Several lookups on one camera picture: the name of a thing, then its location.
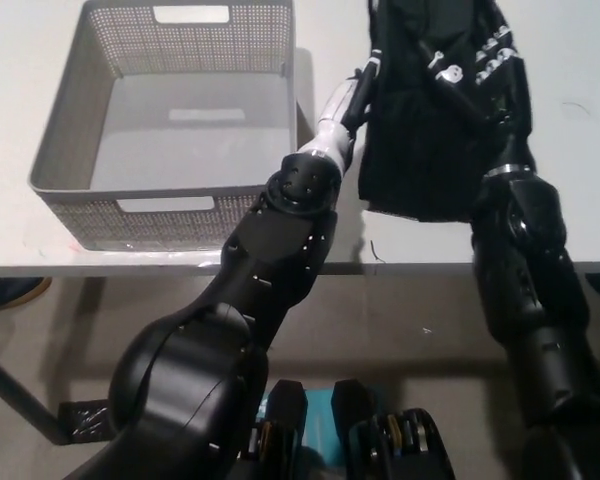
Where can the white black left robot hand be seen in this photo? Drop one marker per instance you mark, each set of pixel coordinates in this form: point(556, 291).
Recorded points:
point(342, 102)

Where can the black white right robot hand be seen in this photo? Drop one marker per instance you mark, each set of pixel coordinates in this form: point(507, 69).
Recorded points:
point(512, 130)

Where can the black fabric lunch bag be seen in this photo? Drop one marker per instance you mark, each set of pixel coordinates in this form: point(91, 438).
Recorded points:
point(410, 150)

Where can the grey perforated plastic basket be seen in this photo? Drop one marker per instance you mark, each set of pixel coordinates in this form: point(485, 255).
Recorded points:
point(190, 130)

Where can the black teal robot torso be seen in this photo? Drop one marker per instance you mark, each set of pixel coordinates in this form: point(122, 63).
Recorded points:
point(360, 435)

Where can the black shoe tan sole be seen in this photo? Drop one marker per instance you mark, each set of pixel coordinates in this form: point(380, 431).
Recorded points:
point(10, 295)

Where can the black tape patch rectangular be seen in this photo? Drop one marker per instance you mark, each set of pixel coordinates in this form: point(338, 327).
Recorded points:
point(82, 420)

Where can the black metal table leg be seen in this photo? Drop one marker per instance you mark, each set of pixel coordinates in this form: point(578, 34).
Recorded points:
point(20, 395)

